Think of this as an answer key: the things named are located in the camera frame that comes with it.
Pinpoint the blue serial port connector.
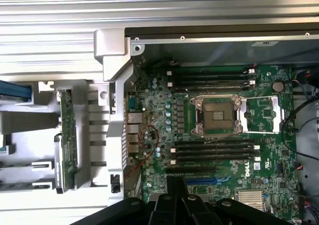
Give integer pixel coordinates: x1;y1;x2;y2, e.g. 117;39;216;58
128;96;142;111

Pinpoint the black curved wire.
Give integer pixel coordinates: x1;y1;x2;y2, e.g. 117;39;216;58
283;96;319;137

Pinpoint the green Dell motherboard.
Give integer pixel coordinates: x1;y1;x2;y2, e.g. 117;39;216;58
125;64;307;225

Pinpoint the blue expansion slot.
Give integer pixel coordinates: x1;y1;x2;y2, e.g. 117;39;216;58
185;176;231;186

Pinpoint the black expansion slot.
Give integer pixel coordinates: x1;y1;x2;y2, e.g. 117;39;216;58
165;167;216;174

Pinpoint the CPU socket with metal frame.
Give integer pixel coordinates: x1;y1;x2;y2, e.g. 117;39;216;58
189;94;244;138

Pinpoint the red and black twisted wire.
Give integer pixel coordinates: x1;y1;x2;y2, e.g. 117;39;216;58
126;124;160;178

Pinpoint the green RAM stick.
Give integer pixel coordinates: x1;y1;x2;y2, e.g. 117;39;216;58
59;88;78;189

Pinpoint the blue-green flat bar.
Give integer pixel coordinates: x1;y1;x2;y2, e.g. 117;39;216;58
0;79;33;104

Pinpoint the silver socket cover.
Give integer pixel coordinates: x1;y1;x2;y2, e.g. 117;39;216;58
236;96;286;134

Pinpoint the black RAM slot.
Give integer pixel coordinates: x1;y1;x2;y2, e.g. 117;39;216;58
166;67;255;75
170;146;260;154
171;73;251;80
174;152;256;160
171;84;251;92
170;157;260;166
174;140;256;147
166;79;255;86

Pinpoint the grey metal bracket with print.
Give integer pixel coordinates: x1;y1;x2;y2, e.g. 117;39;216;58
52;132;64;194

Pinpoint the blue thin wire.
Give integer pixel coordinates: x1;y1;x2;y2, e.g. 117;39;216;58
296;114;319;162

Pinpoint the white sticker on case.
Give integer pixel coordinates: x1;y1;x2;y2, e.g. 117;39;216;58
251;40;280;48

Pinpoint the silver finned chipset heatsink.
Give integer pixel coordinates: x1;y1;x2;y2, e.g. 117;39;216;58
235;190;266;209

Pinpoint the light grey parts rack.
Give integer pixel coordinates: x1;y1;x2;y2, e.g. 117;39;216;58
0;79;111;195

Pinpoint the open grey PC case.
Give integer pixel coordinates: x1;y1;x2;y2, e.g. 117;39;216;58
93;26;319;225

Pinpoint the silver rear port stack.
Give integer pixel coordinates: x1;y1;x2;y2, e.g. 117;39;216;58
125;113;142;157

